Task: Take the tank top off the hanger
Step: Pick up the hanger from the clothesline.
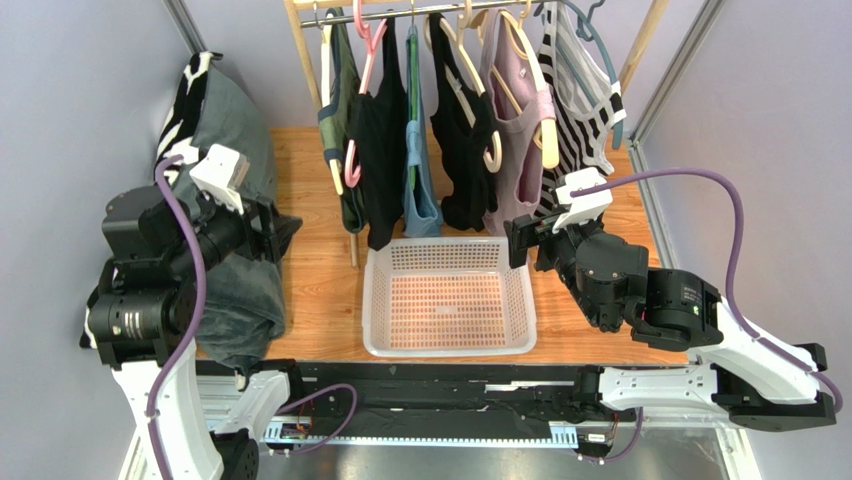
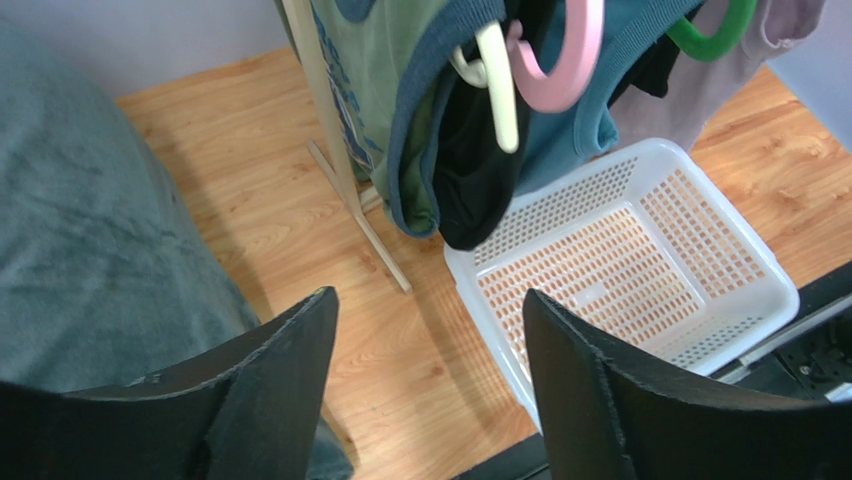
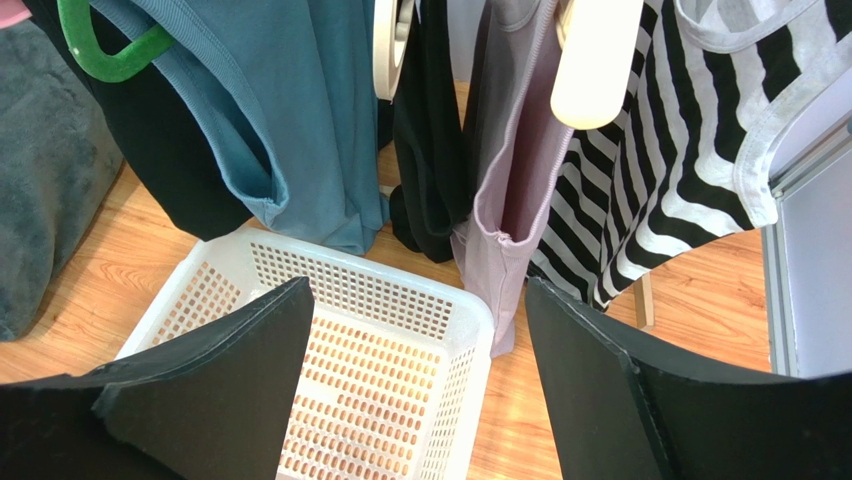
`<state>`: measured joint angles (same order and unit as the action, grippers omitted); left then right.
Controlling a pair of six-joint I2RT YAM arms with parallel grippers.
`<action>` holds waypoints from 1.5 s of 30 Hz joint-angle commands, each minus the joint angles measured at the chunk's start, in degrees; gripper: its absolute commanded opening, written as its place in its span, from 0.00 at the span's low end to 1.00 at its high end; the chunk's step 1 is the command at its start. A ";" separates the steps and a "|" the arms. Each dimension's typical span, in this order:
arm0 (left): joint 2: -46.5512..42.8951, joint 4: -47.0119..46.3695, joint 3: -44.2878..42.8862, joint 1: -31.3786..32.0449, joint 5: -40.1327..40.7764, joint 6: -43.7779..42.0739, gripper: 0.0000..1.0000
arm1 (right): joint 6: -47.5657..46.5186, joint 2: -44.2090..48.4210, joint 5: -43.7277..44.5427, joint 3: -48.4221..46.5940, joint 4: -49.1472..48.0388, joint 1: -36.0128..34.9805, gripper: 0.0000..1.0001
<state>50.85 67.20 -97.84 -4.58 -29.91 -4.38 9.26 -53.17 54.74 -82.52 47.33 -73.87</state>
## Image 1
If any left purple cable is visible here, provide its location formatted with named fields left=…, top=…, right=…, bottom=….
left=144, top=154, right=208, bottom=480

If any grey zebra cushion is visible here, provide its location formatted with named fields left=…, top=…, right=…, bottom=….
left=79, top=51, right=302, bottom=377

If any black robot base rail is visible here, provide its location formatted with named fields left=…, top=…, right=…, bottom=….
left=192, top=359, right=667, bottom=461

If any black tank top on cream hanger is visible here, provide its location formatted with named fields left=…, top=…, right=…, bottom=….
left=427, top=13, right=498, bottom=232

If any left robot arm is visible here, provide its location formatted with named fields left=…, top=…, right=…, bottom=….
left=86, top=185, right=302, bottom=479

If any black tank top on pink hanger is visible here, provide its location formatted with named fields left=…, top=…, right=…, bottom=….
left=350, top=19, right=408, bottom=251

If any pink plastic hanger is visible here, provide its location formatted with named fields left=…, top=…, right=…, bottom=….
left=344, top=0, right=387, bottom=188

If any black white striped tank top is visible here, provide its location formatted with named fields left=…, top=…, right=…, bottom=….
left=535, top=2, right=626, bottom=217

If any cream wooden hanger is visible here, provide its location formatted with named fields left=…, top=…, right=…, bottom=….
left=313, top=1, right=343, bottom=196

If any light wooden hanger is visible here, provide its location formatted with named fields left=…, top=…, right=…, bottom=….
left=472, top=1, right=560, bottom=175

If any aluminium frame post left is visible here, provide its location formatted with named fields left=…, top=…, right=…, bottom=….
left=163, top=0, right=207, bottom=53

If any teal plastic hanger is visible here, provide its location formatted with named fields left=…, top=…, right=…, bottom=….
left=535, top=1, right=626, bottom=149

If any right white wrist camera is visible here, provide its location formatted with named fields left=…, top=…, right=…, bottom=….
left=551, top=167, right=613, bottom=234

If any aluminium frame post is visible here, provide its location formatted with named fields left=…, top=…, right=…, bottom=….
left=163, top=0, right=207, bottom=53
left=628, top=0, right=726, bottom=267

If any aluminium frame post right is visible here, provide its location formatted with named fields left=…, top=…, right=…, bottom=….
left=628, top=0, right=726, bottom=267

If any green plastic hanger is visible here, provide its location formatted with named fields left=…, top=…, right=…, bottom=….
left=406, top=15, right=421, bottom=192

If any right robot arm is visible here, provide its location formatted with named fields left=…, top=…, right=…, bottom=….
left=504, top=215, right=836, bottom=432

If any green tank top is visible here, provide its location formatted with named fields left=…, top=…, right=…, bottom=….
left=318, top=22, right=366, bottom=234

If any cream plastic hanger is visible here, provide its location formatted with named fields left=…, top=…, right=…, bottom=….
left=429, top=1, right=503, bottom=173

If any white plastic basket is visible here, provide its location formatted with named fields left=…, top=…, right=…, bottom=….
left=362, top=236, right=537, bottom=358

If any blue tank top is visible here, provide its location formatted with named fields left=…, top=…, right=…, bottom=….
left=403, top=64, right=443, bottom=238

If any wooden clothes rack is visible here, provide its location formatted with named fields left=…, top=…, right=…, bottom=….
left=284, top=0, right=672, bottom=270

